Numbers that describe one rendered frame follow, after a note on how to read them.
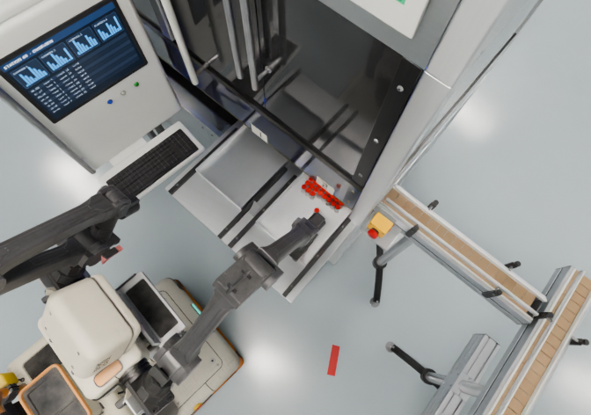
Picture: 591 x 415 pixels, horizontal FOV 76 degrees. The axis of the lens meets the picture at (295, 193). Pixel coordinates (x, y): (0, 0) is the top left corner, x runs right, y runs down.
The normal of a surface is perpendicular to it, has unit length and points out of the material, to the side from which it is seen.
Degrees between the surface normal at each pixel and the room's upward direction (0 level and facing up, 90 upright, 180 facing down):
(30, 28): 90
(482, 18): 90
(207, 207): 0
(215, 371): 0
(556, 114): 0
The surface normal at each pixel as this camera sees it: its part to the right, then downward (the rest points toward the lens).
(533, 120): 0.02, -0.35
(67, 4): 0.68, 0.69
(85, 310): 0.50, -0.69
